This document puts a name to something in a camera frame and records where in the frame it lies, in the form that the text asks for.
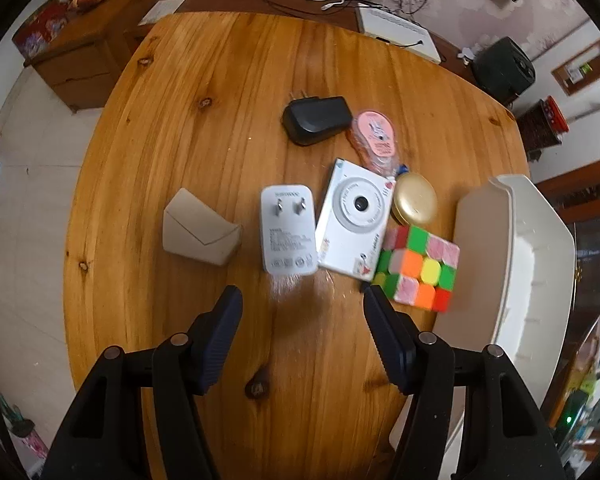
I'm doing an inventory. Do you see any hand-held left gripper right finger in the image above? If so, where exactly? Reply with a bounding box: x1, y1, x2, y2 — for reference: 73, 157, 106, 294
362, 284, 566, 480

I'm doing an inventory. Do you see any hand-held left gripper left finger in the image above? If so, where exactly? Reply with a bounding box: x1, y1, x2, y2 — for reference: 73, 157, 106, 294
40, 285, 244, 480

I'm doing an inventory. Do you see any colourful puzzle cube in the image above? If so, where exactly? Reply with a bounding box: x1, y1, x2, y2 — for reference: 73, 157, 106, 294
372, 225, 461, 313

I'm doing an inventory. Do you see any beige angular box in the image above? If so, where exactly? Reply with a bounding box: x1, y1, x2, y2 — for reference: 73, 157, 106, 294
163, 188, 243, 266

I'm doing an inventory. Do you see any white plastic tray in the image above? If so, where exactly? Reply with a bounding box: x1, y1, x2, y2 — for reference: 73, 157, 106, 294
389, 174, 577, 461

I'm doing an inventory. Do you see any white plug adapter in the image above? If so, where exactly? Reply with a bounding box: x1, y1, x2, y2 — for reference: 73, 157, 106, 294
260, 184, 319, 277

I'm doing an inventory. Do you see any white compact camera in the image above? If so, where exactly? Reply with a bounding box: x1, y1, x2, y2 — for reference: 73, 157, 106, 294
315, 157, 397, 282

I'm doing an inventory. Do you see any round gold tin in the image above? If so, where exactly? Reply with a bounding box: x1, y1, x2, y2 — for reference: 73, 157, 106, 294
391, 172, 437, 224

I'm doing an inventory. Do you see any pink correction tape dispenser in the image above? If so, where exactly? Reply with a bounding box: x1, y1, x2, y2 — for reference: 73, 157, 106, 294
349, 110, 410, 178

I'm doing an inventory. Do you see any black power charger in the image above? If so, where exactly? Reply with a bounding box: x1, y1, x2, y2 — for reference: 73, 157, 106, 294
281, 91, 353, 147

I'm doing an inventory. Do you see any tall dark canister red lid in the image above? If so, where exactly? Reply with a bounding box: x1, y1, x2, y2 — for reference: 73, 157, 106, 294
515, 95, 567, 161

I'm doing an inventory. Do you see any black space heater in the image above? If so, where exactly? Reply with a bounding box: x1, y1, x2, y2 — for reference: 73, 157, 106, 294
472, 36, 537, 106

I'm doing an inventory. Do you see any white set-top box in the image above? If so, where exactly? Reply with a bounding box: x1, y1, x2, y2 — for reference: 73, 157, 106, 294
356, 5, 442, 64

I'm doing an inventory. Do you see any wooden side cabinet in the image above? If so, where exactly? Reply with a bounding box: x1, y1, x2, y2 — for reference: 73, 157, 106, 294
24, 0, 155, 113

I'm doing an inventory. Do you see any white flat pad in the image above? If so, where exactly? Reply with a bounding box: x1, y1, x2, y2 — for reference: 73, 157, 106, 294
139, 0, 186, 26

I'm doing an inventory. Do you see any red round tin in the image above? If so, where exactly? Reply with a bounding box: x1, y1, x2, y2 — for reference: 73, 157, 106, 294
12, 0, 71, 61

